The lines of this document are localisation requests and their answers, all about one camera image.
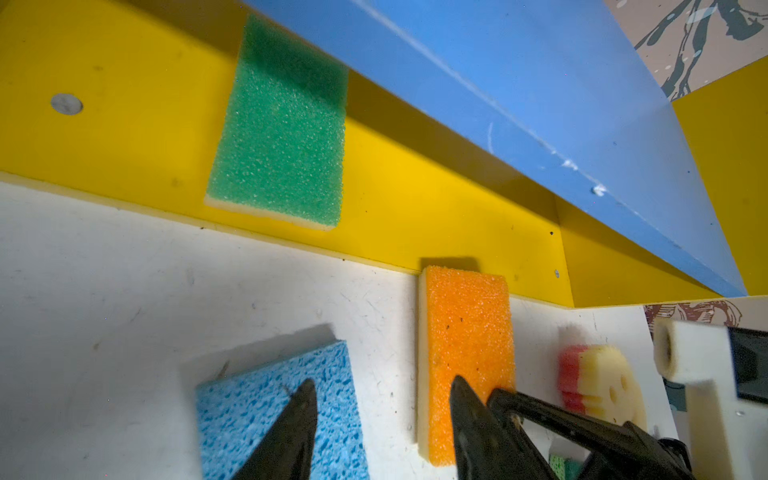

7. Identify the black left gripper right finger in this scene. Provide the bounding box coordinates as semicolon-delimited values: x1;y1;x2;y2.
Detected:
449;375;561;479

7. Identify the dark green scouring sponge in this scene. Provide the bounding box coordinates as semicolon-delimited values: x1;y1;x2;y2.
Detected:
549;454;583;480

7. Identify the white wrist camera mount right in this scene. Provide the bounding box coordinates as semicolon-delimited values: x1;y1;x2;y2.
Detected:
654;318;767;479

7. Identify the orange foam sponge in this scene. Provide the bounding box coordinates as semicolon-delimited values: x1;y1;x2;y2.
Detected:
416;266;515;467

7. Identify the blue sponge upper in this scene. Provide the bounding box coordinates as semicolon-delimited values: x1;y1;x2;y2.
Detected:
195;341;370;479

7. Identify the yellow smiley face sponge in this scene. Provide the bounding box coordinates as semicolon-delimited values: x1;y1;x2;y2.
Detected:
557;344;647;429

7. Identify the yellow wooden shelf unit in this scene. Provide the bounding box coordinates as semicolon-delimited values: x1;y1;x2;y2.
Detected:
1;1;767;307

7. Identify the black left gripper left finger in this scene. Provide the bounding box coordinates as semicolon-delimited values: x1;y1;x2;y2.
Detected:
233;379;318;480

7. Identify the light green foam sponge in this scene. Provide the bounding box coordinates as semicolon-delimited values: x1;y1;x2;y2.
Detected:
205;15;348;231

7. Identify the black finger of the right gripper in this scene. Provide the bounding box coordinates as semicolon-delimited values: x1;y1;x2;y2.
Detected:
487;389;694;479

